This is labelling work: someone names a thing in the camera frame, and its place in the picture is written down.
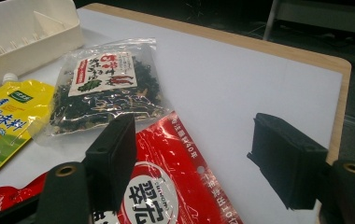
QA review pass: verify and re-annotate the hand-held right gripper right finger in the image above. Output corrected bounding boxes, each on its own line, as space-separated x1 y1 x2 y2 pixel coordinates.
246 112 329 211

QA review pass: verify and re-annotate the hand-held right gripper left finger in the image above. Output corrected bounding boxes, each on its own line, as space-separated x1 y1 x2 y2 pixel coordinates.
84 113 138 213

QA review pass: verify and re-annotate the red seasoning packet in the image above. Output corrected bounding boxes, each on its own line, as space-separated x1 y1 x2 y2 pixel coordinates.
0 110 245 224

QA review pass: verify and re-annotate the clear dried seaweed packet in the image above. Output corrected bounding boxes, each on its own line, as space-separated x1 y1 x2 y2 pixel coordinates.
30 37 173 146

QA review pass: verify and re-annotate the yellow spout pouch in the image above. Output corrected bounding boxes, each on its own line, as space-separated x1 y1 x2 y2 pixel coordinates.
0 72 56 189

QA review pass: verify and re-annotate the white plastic container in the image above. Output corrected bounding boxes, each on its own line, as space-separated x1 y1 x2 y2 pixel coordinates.
0 0 85 86

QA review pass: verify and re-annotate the white paper sheet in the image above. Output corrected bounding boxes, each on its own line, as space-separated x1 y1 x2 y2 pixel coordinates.
0 7 344 224

